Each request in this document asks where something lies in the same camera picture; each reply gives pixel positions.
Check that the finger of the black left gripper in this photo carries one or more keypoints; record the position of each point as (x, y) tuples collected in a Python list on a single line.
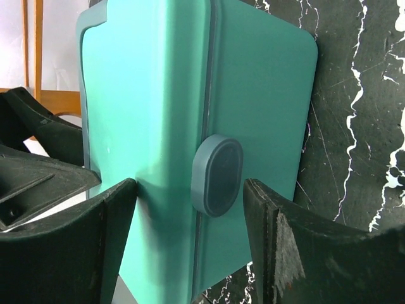
[(32, 184), (22, 117)]

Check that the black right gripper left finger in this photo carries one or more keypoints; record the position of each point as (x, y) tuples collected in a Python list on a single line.
[(72, 256)]

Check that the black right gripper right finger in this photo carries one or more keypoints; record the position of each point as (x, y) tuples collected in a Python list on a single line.
[(301, 257)]

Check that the green medicine kit box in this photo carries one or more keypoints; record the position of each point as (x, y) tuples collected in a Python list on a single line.
[(190, 99)]

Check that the orange wooden shelf rack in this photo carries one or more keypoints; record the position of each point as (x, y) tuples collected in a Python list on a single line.
[(39, 51)]

